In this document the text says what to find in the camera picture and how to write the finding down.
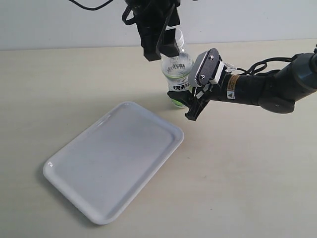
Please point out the white rectangular plastic tray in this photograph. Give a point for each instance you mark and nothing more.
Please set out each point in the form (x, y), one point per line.
(105, 167)

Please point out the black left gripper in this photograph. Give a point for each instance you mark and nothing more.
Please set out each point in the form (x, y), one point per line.
(155, 39)

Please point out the clear plastic drink bottle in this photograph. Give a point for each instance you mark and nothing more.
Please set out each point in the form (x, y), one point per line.
(176, 71)

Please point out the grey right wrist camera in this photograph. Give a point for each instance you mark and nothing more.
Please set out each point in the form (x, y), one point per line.
(207, 69)

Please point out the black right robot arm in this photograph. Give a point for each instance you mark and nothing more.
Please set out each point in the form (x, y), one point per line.
(274, 84)

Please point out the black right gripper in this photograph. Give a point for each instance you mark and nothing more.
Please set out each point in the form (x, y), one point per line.
(196, 99)

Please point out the white bottle cap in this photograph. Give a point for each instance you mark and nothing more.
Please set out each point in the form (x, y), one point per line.
(179, 38)

